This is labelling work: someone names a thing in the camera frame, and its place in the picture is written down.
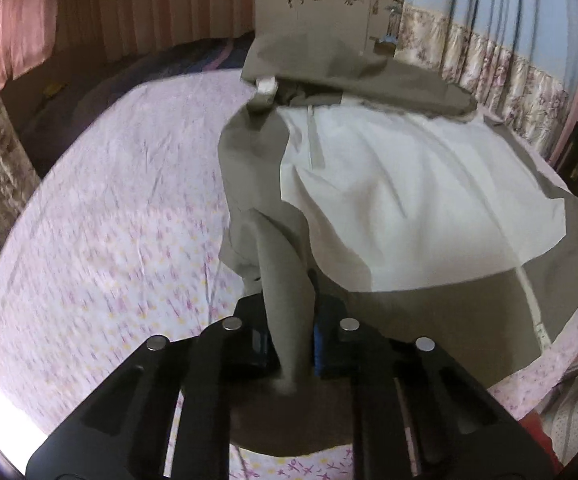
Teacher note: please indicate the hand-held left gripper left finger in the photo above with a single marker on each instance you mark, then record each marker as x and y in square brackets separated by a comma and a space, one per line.
[256, 347]

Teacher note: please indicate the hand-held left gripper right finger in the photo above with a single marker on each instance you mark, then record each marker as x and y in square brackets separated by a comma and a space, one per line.
[320, 350]

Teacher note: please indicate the olive and cream jacket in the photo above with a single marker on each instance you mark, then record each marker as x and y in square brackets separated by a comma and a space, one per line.
[394, 200]

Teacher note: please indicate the pink floral bed sheet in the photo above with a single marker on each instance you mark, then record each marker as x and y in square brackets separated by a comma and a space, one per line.
[119, 220]

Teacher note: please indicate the red cloth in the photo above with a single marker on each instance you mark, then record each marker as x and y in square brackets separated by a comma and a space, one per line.
[544, 435]

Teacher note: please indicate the wooden chair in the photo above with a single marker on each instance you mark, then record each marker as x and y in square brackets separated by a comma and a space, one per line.
[386, 35]

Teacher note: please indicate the dark bed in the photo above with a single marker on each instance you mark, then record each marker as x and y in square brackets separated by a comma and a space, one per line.
[94, 90]

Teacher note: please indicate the small yellow object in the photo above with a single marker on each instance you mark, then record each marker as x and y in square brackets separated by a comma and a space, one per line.
[52, 89]

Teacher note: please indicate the white wardrobe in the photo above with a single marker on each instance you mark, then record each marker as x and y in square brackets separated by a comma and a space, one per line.
[319, 15]

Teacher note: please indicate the pink window curtain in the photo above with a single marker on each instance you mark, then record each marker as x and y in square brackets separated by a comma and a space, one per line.
[21, 25]

